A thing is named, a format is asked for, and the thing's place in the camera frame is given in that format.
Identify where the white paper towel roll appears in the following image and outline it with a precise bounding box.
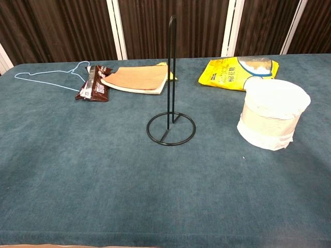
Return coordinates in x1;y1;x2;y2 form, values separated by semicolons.
236;77;311;151

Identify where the brown cover notebook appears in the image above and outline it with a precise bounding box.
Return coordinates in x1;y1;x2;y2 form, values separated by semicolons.
100;66;170;96

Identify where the yellow-green small packet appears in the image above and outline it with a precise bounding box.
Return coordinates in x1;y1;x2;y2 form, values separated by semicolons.
156;61;178;82

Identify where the yellow marshmallow bag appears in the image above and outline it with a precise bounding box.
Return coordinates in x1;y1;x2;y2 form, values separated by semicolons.
198;56;280;92

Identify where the teal table cloth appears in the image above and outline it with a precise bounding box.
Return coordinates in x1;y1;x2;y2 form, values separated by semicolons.
0;53;331;246

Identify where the brown snack packet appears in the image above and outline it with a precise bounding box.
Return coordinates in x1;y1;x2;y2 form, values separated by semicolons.
74;65;113;103

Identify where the dark brown slatted panel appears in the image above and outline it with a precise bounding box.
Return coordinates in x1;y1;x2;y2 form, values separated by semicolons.
117;0;230;60
0;0;118;67
234;0;302;57
288;0;331;55

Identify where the black wire paper towel stand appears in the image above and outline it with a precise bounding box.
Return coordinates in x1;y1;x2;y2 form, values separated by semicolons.
146;15;197;146

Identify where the white partition frame post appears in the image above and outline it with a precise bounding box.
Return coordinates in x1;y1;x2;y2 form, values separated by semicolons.
106;0;128;60
280;0;309;55
220;0;245;58
0;42;14;76

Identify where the light blue wire hanger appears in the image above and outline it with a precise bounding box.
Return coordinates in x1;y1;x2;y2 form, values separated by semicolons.
14;60;91;92

